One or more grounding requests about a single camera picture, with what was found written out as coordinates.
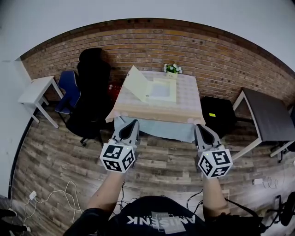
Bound dark desk with white legs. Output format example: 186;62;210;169
231;87;295;162

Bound black office chair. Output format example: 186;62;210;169
65;48;113;147

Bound pale checked tablecloth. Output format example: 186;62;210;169
105;70;207;125

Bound black box with yellow label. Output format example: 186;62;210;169
200;96;238;139

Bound pale yellow box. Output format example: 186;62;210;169
121;65;177;104

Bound person's left forearm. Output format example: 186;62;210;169
86;170;126;218

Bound black tripod stand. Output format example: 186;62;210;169
267;191;295;228

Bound red box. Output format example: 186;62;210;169
107;82;123;102

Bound white side table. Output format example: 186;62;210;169
18;75;64;129

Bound coiled white cable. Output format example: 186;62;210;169
262;176;286;189

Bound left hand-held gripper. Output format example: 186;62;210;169
99;119;140;173

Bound blue chair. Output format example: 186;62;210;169
54;70;81;125

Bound thick black cable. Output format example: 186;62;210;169
186;188;262;219

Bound black swivel chair base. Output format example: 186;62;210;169
269;138;295;163

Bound black stand base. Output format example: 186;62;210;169
0;208;32;233

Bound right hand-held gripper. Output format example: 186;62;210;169
195;124;233;179

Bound thin black cable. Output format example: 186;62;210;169
115;181;127;212

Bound pale paper sheets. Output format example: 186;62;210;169
151;82;171;100

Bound white pot with flowers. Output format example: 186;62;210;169
164;63;183;79

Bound person's right forearm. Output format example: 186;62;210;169
202;176;231;218

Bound person's black printed t-shirt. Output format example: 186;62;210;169
63;195;266;236

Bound light blue under cloth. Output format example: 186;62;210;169
114;116;196;143

